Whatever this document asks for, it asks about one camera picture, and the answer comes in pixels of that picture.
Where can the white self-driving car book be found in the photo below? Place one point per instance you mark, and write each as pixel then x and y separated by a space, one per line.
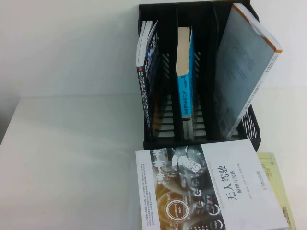
pixel 227 187

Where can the blue book tan pages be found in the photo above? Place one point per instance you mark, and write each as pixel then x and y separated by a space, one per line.
pixel 184 95

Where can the yellow mechanical devices book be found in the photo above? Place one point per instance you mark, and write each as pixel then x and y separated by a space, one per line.
pixel 275 182

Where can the black spine robotics book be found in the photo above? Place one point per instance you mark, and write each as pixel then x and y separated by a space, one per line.
pixel 144 95

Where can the black plastic book stand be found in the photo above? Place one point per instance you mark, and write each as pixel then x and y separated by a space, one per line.
pixel 206 72

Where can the grey cover orange-edged book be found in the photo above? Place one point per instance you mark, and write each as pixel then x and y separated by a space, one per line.
pixel 237 72

